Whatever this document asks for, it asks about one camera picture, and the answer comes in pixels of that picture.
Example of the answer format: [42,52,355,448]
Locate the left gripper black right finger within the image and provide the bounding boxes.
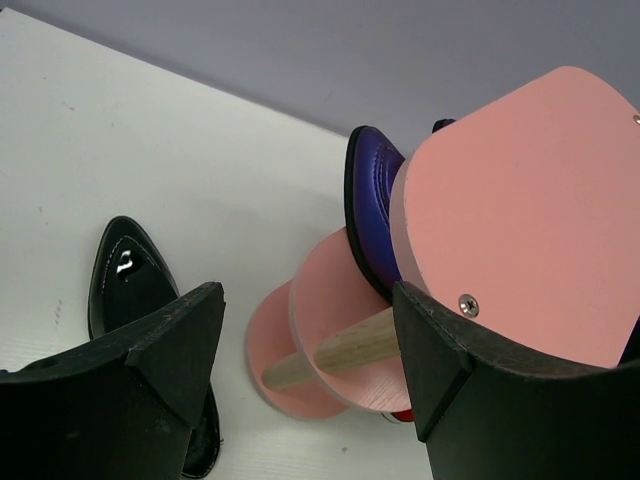
[393,282,639,479]

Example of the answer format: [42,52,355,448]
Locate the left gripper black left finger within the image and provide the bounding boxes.
[1,282,224,479]

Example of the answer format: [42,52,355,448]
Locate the red sneaker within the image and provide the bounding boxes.
[382,409,414,424]

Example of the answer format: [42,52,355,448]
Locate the black loafer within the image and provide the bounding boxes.
[87,216,222,479]

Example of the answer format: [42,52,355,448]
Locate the purple loafer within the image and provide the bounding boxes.
[343,125,405,302]
[432,118,455,133]

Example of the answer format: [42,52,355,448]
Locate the pink three-tier shoe shelf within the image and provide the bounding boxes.
[246,66,639,418]

